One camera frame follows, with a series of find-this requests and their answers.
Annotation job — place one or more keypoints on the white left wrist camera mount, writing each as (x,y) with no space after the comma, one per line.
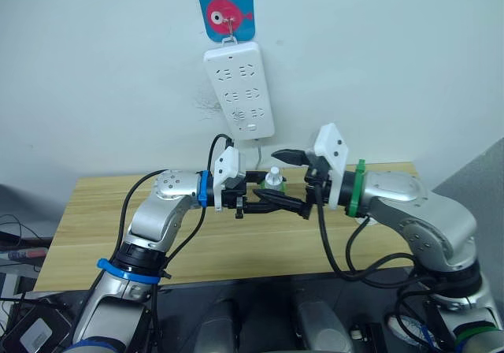
(227,164)

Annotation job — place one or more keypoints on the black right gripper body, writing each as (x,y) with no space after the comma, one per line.
(318,187)

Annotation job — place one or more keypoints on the red and blue pen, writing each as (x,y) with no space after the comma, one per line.
(27,254)

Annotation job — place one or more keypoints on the white power strip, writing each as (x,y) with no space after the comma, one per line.
(240,89)

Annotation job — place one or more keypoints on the black box with white label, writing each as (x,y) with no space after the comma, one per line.
(37,329)

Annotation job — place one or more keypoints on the grey rounded shape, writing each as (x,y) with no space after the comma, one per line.
(323,325)
(216,329)

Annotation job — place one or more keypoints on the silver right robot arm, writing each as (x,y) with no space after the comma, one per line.
(429,219)

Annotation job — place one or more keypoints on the grey partition panel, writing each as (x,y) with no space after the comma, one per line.
(476,172)

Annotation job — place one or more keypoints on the green white-capped repellent bottle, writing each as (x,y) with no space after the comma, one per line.
(273,179)

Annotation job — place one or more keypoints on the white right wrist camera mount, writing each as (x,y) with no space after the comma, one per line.
(332,144)

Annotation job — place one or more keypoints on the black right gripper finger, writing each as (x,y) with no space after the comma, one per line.
(281,200)
(293,158)

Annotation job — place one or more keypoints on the green right wrist clamp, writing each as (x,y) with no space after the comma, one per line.
(354,189)

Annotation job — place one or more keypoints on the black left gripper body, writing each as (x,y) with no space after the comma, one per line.
(235,199)

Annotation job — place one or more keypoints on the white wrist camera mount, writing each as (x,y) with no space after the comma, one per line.
(332,144)
(227,164)

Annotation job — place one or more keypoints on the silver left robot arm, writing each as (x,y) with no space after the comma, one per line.
(157,215)

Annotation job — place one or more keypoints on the blue left wrist clamp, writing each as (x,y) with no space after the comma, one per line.
(202,189)

